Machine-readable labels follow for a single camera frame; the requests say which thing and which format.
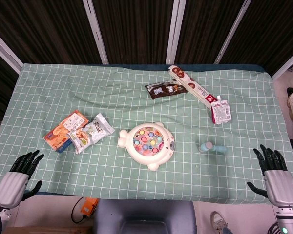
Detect white partition post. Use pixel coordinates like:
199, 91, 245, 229
271, 45, 293, 80
214, 0, 252, 65
82, 0, 109, 65
0, 26, 24, 75
165, 0, 187, 65

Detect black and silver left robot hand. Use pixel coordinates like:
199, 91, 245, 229
0, 150, 45, 209

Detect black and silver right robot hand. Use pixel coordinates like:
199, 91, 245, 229
246, 144, 293, 208

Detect orange device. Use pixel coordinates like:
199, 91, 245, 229
82, 197, 99, 217

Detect black floor cable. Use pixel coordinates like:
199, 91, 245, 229
71, 196, 88, 224

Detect brown cardboard box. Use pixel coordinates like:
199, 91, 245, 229
2, 226, 92, 234

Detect green checkered tablecloth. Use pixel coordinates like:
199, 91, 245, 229
0, 63, 293, 205

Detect light blue toy hammer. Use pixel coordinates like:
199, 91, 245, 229
198, 141, 227, 154

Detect silver snack bag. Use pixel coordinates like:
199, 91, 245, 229
66, 113, 116, 155

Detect white whack-a-mole toy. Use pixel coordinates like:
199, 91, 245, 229
118, 121, 176, 171

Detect brown snack packet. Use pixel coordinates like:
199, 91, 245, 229
145, 79, 188, 100

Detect long white and red box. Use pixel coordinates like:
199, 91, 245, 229
167, 65, 216, 107

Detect blue-grey robot base seat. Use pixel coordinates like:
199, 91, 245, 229
92, 199, 197, 234

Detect red and white spout pouch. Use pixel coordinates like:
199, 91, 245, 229
210, 95, 232, 125

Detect orange and blue biscuit box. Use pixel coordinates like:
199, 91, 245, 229
43, 109, 90, 154

